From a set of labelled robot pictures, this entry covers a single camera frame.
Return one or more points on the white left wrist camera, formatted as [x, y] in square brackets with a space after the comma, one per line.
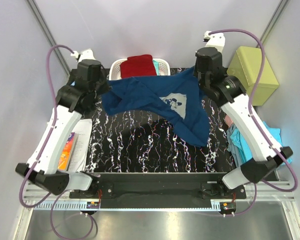
[83, 55]

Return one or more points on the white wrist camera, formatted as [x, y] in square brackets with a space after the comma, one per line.
[83, 55]
[216, 40]

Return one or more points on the grey-blue t shirt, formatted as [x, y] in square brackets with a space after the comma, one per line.
[235, 146]

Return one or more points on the navy blue t shirt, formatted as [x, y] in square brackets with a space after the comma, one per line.
[177, 98]

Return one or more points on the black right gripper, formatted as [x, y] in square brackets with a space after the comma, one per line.
[195, 69]

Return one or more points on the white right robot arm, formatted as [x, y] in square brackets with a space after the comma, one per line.
[230, 95]

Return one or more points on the Roald Dahl book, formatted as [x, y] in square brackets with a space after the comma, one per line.
[67, 151]

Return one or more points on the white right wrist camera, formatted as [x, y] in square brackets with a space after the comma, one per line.
[216, 40]

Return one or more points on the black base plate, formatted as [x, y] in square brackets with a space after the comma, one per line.
[113, 185]

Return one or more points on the folded teal t shirt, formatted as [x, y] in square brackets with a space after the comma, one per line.
[157, 67]

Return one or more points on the white plastic basket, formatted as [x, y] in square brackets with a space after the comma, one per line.
[115, 70]

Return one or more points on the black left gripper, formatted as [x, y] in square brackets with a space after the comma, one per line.
[100, 86]

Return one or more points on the yellow-green box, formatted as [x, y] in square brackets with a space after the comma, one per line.
[245, 65]

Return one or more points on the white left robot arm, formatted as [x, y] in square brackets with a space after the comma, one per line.
[72, 101]

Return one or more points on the folded red t shirt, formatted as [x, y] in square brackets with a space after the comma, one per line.
[138, 66]

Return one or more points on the pink cube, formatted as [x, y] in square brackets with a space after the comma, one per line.
[229, 122]

